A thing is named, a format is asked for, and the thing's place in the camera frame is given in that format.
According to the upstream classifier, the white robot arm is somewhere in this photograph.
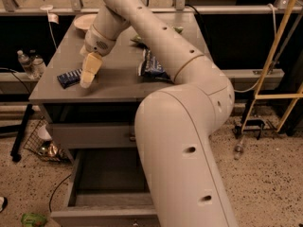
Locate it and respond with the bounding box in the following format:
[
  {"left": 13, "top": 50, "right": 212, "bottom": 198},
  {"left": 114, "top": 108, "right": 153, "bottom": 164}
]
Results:
[{"left": 80, "top": 0, "right": 238, "bottom": 227}]

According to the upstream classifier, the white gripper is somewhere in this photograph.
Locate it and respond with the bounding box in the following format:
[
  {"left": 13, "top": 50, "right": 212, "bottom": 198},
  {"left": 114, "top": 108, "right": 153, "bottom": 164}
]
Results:
[{"left": 80, "top": 26, "right": 116, "bottom": 88}]

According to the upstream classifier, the open grey bottom drawer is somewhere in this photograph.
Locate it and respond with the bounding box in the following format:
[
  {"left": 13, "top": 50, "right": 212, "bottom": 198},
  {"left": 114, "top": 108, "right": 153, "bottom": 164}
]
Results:
[{"left": 51, "top": 148, "right": 160, "bottom": 227}]

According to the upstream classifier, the black floor cable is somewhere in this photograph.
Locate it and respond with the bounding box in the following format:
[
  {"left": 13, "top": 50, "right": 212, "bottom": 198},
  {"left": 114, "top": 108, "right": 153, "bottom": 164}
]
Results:
[{"left": 48, "top": 173, "right": 73, "bottom": 214}]

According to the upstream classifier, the grey wooden drawer cabinet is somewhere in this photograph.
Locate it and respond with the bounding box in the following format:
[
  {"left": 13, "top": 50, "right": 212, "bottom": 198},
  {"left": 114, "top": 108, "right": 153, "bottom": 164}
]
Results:
[{"left": 28, "top": 12, "right": 228, "bottom": 163}]

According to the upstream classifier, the blue rxbar blueberry bar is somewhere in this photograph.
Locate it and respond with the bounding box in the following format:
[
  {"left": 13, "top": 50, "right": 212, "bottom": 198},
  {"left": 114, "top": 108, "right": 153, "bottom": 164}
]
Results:
[{"left": 57, "top": 69, "right": 82, "bottom": 89}]

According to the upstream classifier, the closed grey upper drawer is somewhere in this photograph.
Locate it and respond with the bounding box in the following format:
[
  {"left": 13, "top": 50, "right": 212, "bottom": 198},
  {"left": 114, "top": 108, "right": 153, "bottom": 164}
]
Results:
[{"left": 46, "top": 123, "right": 136, "bottom": 148}]

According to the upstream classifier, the white ceramic bowl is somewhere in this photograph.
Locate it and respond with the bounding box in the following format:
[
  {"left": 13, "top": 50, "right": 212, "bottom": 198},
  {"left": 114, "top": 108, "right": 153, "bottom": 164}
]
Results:
[{"left": 73, "top": 14, "right": 97, "bottom": 32}]

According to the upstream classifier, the white hanging cable left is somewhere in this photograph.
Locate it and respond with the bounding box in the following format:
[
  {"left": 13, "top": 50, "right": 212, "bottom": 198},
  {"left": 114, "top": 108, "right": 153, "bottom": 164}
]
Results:
[{"left": 33, "top": 0, "right": 61, "bottom": 51}]

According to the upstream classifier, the plastic bottle on floor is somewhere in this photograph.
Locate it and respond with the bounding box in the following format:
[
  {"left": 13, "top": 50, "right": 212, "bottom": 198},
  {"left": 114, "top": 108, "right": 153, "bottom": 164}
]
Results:
[{"left": 234, "top": 138, "right": 244, "bottom": 160}]

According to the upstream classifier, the black wire basket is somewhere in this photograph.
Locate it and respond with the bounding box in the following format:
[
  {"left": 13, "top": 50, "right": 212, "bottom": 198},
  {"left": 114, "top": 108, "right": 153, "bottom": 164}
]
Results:
[{"left": 24, "top": 119, "right": 69, "bottom": 162}]

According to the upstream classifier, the round metal drawer knob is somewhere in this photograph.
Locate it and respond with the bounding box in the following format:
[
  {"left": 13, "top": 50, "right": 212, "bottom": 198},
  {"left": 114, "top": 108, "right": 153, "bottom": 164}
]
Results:
[{"left": 130, "top": 134, "right": 136, "bottom": 142}]

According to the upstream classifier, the clear plastic water bottle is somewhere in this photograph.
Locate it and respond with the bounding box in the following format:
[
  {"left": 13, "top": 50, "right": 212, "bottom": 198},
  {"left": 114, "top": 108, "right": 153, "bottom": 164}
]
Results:
[{"left": 17, "top": 50, "right": 36, "bottom": 79}]

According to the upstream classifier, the green chip bag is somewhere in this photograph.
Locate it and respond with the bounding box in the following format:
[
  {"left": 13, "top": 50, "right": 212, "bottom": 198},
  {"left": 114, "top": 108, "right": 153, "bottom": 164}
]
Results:
[{"left": 131, "top": 26, "right": 184, "bottom": 44}]

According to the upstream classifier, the black tripod leg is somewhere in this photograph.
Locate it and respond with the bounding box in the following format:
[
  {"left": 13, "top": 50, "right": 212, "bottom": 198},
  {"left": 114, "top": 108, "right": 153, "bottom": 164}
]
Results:
[{"left": 10, "top": 104, "right": 34, "bottom": 163}]

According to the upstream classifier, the green bag on floor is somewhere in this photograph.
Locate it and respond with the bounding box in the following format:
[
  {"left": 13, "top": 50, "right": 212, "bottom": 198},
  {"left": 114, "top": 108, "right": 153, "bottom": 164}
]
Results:
[{"left": 21, "top": 213, "right": 47, "bottom": 227}]

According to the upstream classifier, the blue Kettle chip bag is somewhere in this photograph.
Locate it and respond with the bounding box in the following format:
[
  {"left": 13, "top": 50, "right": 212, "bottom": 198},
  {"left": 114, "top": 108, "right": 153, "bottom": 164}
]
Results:
[{"left": 138, "top": 48, "right": 170, "bottom": 80}]

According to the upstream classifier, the metal railing bar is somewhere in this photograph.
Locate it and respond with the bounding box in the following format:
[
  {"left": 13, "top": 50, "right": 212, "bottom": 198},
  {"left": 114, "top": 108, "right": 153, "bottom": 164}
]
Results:
[{"left": 0, "top": 5, "right": 302, "bottom": 16}]

